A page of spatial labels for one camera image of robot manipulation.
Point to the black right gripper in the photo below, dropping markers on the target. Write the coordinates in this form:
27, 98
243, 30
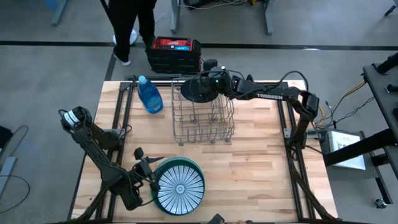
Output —
224, 82

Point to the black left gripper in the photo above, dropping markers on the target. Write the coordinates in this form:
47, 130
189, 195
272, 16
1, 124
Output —
143, 172

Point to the dark green deep plate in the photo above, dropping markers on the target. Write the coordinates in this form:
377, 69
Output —
163, 166

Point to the black plate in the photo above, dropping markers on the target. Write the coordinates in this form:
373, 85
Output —
192, 91

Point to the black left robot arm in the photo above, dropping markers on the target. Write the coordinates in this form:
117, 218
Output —
102, 161

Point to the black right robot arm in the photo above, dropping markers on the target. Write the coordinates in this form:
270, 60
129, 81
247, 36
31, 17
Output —
270, 95

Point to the red black power station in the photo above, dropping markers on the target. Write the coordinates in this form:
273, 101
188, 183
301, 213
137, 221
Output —
174, 59

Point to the blue dish soap bottle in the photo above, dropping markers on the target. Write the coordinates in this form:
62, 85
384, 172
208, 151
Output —
150, 98

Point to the grey desk leg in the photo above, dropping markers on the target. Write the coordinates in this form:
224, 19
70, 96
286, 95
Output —
269, 18
175, 15
59, 12

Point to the white round floor disc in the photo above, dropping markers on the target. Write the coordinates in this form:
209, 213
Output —
133, 36

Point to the person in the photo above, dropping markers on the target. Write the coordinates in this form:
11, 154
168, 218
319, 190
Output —
124, 25

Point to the white box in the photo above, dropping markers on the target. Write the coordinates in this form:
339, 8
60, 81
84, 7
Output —
345, 149

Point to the black side table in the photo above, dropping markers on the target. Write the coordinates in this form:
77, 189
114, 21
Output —
382, 93

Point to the caster wheel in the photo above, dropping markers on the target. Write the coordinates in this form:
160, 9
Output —
381, 203

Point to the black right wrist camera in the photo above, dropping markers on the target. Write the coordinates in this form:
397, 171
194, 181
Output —
210, 64

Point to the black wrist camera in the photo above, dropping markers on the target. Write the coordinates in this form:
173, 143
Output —
138, 153
210, 64

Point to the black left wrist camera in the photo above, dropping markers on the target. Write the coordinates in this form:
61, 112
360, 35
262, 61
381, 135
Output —
138, 153

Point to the black aluminium table frame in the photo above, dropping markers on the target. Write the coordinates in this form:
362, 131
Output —
283, 118

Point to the black table-level camera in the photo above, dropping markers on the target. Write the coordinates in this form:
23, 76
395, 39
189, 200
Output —
216, 219

